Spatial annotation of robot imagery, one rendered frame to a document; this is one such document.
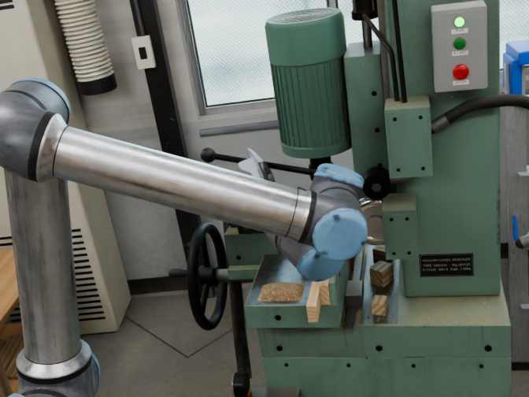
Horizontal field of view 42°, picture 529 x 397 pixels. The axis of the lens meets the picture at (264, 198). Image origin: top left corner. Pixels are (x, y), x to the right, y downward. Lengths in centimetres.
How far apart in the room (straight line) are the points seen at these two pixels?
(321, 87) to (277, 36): 14
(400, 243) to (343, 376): 38
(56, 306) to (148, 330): 183
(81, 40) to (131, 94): 35
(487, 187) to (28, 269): 96
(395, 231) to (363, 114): 27
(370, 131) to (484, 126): 24
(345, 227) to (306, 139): 48
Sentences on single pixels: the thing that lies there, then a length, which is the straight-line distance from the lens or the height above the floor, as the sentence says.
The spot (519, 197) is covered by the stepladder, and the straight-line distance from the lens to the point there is 249.
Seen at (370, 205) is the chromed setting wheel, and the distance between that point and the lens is 154.
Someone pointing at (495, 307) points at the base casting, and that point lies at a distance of 166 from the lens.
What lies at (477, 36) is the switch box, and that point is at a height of 142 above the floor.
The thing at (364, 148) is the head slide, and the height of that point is 118.
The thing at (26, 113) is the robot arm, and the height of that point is 147.
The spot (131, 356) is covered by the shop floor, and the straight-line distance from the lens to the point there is 308.
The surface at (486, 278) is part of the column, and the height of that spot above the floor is 85.
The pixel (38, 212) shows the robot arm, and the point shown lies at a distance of 131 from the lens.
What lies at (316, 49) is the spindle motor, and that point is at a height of 141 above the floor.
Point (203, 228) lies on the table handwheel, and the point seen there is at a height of 95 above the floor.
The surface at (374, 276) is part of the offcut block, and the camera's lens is 173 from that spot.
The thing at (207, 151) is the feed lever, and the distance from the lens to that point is 153.
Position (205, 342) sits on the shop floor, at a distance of 304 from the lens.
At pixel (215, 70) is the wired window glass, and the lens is 304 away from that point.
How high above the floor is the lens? 173
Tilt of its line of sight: 24 degrees down
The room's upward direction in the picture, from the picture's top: 9 degrees counter-clockwise
